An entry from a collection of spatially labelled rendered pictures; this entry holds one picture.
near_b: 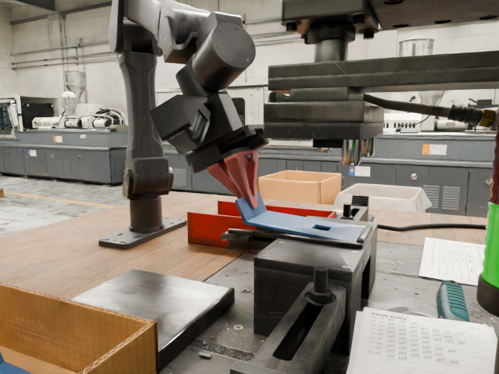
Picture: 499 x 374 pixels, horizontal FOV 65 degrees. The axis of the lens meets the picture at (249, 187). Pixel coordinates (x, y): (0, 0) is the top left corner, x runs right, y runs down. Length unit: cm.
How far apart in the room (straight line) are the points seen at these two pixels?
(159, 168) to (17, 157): 872
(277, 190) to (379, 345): 253
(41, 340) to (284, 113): 31
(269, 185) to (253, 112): 278
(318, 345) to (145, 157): 54
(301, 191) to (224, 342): 238
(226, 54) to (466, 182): 458
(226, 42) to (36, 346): 36
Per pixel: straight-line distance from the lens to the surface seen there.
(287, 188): 280
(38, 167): 887
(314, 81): 43
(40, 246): 81
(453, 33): 700
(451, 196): 495
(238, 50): 47
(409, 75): 41
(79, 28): 1103
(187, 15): 56
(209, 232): 71
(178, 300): 47
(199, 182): 606
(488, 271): 20
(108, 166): 733
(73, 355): 40
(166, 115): 45
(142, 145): 75
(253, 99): 554
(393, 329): 37
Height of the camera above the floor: 112
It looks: 9 degrees down
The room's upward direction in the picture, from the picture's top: straight up
